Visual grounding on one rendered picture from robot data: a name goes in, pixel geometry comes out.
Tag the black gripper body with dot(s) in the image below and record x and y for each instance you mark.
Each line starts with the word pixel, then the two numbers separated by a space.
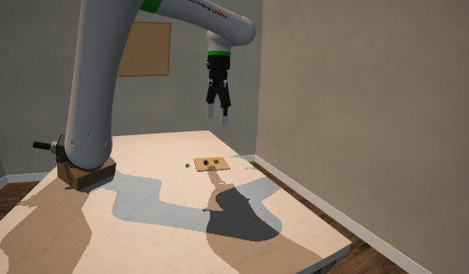
pixel 218 76

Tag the brown square mat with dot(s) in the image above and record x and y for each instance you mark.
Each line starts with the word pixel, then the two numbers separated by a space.
pixel 211 166

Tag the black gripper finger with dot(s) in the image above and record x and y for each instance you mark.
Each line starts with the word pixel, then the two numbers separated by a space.
pixel 210 100
pixel 225 103

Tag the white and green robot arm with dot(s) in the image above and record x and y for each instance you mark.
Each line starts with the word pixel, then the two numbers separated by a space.
pixel 104 28

